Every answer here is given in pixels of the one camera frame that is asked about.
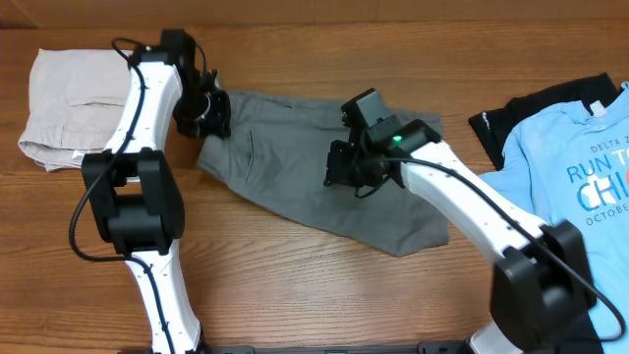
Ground grey shorts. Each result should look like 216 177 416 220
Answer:
197 90 449 256

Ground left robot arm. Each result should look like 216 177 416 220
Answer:
69 44 231 353

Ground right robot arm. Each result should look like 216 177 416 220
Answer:
324 117 596 353

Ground folded beige shorts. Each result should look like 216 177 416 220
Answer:
18 48 166 173

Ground light blue printed t-shirt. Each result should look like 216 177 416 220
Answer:
479 81 629 354

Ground black garment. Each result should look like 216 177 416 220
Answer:
468 72 621 354

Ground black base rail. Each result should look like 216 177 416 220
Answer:
189 340 472 354

